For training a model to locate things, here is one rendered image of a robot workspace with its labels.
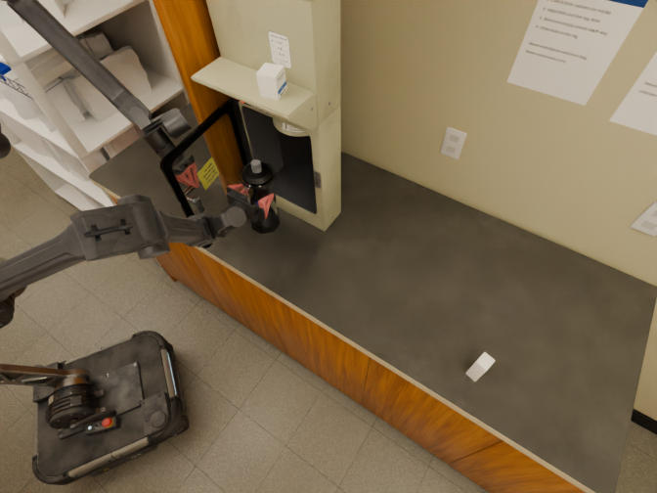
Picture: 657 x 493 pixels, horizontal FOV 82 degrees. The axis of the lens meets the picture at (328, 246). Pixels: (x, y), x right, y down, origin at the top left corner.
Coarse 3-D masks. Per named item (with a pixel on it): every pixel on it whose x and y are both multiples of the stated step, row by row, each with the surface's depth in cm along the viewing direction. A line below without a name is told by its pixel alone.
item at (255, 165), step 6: (252, 162) 110; (258, 162) 110; (246, 168) 112; (252, 168) 110; (258, 168) 110; (264, 168) 113; (270, 168) 113; (246, 174) 111; (252, 174) 111; (258, 174) 111; (264, 174) 111; (270, 174) 112; (246, 180) 111; (252, 180) 110; (258, 180) 110; (264, 180) 111
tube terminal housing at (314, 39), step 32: (224, 0) 89; (256, 0) 84; (288, 0) 79; (320, 0) 79; (224, 32) 97; (256, 32) 90; (288, 32) 85; (320, 32) 84; (256, 64) 98; (320, 64) 89; (320, 96) 95; (320, 128) 103; (320, 160) 112; (320, 192) 123; (320, 224) 138
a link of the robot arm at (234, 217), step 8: (232, 208) 101; (240, 208) 103; (192, 216) 103; (208, 216) 106; (216, 216) 101; (224, 216) 100; (232, 216) 101; (240, 216) 102; (208, 224) 106; (216, 224) 102; (224, 224) 100; (232, 224) 101; (240, 224) 102; (216, 232) 104; (216, 240) 106
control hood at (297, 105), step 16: (224, 64) 101; (240, 64) 101; (208, 80) 97; (224, 80) 97; (240, 80) 97; (256, 80) 97; (240, 96) 93; (256, 96) 93; (288, 96) 92; (304, 96) 92; (272, 112) 90; (288, 112) 89; (304, 112) 93
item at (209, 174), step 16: (208, 128) 109; (224, 128) 115; (192, 144) 105; (208, 144) 111; (224, 144) 118; (176, 160) 102; (192, 160) 108; (208, 160) 114; (224, 160) 121; (240, 160) 129; (176, 176) 105; (192, 176) 110; (208, 176) 117; (224, 176) 124; (192, 192) 113; (208, 192) 120; (224, 192) 127; (192, 208) 116; (208, 208) 123; (224, 208) 131
